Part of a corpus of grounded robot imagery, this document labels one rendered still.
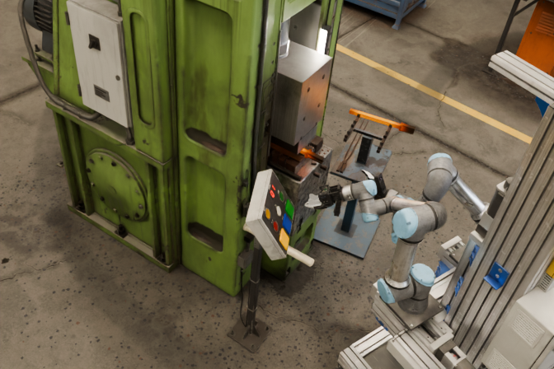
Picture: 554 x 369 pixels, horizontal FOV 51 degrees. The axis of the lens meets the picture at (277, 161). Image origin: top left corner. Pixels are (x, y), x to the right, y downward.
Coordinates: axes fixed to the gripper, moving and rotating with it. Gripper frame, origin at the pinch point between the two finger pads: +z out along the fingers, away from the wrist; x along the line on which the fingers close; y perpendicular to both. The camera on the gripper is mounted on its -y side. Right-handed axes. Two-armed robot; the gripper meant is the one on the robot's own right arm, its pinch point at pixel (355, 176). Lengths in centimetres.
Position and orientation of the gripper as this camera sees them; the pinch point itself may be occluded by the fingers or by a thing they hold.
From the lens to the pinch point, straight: 320.8
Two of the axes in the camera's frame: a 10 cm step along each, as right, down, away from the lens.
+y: -0.8, 7.4, 6.6
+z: -8.3, -4.1, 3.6
